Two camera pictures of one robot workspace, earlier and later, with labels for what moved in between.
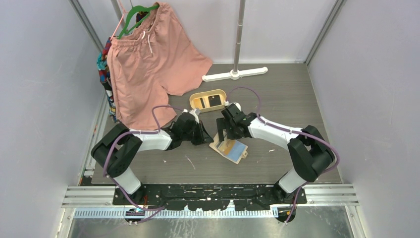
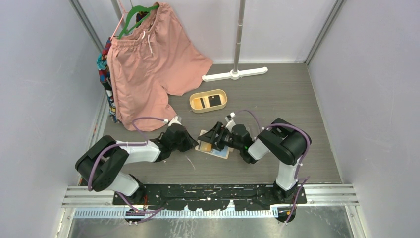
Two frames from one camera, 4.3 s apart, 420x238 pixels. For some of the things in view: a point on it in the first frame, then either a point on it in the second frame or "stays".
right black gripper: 223,123 -> 210,137
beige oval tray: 209,100 stays
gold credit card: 232,148 -> 206,147
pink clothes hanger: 120,21 stays
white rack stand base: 234,74 stays
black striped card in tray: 202,103 stays
